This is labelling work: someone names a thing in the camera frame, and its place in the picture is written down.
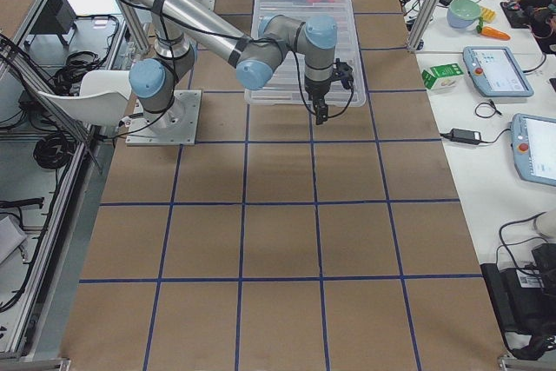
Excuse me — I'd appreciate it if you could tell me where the teach pendant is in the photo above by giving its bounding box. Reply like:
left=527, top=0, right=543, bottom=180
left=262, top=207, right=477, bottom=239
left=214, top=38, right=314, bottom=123
left=510, top=114, right=555, bottom=186
left=462, top=46, right=534, bottom=98

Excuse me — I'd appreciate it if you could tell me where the white chair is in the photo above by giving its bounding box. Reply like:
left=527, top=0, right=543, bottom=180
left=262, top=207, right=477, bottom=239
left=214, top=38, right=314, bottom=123
left=38, top=70, right=131, bottom=127

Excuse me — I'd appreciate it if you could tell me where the green white milk carton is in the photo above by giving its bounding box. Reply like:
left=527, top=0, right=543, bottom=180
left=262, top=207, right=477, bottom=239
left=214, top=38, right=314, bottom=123
left=421, top=63, right=464, bottom=90

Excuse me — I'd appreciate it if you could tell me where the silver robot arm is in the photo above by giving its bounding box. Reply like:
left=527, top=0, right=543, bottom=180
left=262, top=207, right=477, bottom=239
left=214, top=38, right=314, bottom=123
left=121, top=0, right=354, bottom=125

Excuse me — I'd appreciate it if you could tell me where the black power adapter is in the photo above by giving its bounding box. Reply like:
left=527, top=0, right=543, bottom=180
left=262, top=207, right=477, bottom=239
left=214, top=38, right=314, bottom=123
left=440, top=128, right=482, bottom=145

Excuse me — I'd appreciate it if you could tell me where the yellow toy corn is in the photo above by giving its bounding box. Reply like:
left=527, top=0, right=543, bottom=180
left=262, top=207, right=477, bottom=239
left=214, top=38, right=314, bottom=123
left=480, top=6, right=496, bottom=23

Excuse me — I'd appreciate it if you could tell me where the green bowl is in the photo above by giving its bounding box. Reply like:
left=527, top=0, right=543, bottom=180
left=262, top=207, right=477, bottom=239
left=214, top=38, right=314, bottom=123
left=447, top=0, right=481, bottom=29

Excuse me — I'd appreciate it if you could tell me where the clear plastic box lid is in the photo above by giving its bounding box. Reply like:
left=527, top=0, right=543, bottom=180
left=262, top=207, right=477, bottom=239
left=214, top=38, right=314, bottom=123
left=243, top=0, right=367, bottom=108

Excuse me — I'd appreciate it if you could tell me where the teach pendant lower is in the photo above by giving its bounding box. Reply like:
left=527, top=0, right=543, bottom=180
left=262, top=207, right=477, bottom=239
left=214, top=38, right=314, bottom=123
left=510, top=114, right=555, bottom=186

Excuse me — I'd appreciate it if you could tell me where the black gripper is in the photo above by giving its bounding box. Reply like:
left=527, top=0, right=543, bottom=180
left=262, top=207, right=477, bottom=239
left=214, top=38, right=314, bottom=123
left=306, top=58, right=354, bottom=124

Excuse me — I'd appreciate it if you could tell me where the teach pendant upper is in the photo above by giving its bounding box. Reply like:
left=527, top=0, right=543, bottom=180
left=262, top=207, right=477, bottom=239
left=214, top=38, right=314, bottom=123
left=462, top=46, right=534, bottom=98

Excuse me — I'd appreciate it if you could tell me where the toy carrot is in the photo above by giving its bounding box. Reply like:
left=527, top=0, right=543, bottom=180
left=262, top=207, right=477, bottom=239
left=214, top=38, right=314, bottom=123
left=476, top=17, right=511, bottom=41

